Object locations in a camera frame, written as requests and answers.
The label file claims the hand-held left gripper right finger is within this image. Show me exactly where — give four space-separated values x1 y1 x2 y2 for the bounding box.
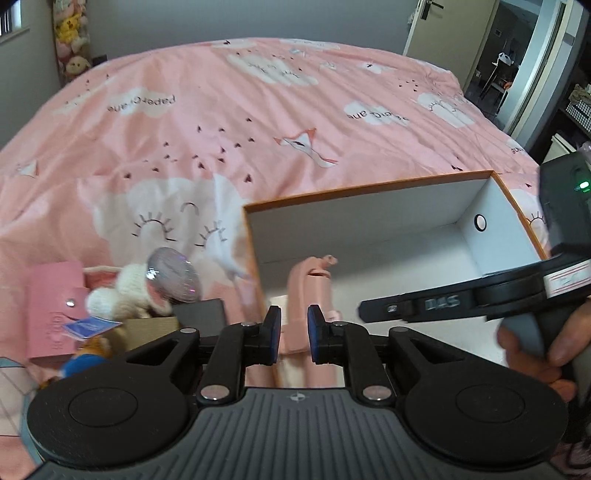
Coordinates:
307 305 466 401

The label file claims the orange-edged white cardboard box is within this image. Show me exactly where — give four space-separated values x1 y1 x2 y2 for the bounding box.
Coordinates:
242 170 555 388

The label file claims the pink selfie stick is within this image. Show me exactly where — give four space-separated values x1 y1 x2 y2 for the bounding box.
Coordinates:
276 254 340 388

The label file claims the black square box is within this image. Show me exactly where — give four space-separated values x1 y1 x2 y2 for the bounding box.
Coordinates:
174 299 227 337

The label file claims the red panda sailor plush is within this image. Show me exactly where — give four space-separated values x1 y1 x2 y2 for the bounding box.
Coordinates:
58 316 123 381

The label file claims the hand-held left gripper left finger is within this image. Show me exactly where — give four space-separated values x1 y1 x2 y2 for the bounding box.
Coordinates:
121 305 282 407

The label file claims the chair in next room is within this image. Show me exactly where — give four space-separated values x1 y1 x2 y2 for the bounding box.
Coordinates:
480 51 514 103

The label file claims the white crochet bunny toy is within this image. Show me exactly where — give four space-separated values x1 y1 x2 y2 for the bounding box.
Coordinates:
85 263 176 321

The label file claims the gold cardboard box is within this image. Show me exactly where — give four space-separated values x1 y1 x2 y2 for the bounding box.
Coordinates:
108 316 181 354

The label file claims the white checked cloth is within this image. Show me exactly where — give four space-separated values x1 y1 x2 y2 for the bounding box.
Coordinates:
0 356 44 441

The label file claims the dark storage shelf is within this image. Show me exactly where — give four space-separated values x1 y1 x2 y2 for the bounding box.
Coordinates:
547 80 591 160

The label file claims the window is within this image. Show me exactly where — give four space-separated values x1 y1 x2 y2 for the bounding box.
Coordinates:
0 0 32 45

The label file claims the hanging plush toy organiser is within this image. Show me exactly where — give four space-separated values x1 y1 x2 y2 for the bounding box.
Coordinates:
52 0 92 85

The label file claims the person's right hand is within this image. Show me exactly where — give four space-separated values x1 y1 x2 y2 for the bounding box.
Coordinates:
496 305 591 401

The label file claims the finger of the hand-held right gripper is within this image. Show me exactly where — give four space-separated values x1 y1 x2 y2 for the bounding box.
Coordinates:
359 277 485 324

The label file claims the cream room door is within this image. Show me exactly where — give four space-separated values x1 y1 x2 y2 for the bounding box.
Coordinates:
403 0 502 95

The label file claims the pink snap card wallet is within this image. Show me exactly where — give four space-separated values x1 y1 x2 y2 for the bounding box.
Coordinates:
25 261 88 358

